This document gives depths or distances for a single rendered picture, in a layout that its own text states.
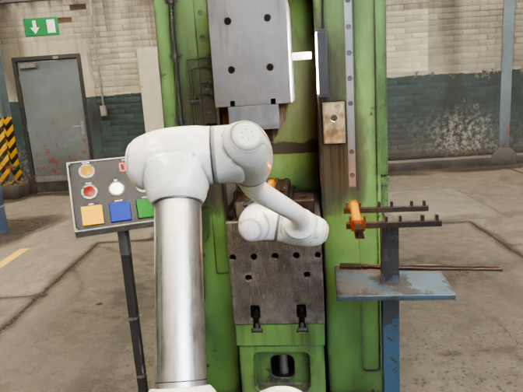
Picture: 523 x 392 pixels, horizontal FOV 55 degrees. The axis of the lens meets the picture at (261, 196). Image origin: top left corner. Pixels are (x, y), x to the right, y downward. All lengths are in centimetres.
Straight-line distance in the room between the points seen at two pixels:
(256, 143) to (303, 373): 144
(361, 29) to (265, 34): 40
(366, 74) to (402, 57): 606
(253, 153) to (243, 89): 95
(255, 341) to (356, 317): 48
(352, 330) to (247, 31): 137
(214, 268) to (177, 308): 129
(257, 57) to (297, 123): 58
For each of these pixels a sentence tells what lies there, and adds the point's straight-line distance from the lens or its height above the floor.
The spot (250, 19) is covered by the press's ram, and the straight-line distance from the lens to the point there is 200.
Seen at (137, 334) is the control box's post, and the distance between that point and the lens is 225.
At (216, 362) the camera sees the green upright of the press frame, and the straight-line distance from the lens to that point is 250.
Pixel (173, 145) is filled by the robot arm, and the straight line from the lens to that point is 108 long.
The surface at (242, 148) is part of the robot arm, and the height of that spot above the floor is 131.
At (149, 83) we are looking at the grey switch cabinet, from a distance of 747.
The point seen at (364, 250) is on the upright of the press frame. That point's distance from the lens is 224.
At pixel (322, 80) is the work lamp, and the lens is 207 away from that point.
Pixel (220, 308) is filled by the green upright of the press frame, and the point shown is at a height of 45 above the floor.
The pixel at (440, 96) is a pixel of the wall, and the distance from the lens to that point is 834.
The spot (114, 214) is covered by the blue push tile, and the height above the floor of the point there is 100.
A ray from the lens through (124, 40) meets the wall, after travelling 824.
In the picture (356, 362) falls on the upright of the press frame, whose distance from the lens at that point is 245.
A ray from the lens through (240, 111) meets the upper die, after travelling 199.
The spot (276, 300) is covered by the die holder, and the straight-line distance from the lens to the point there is 210.
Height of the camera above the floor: 143
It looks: 12 degrees down
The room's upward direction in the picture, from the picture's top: 4 degrees counter-clockwise
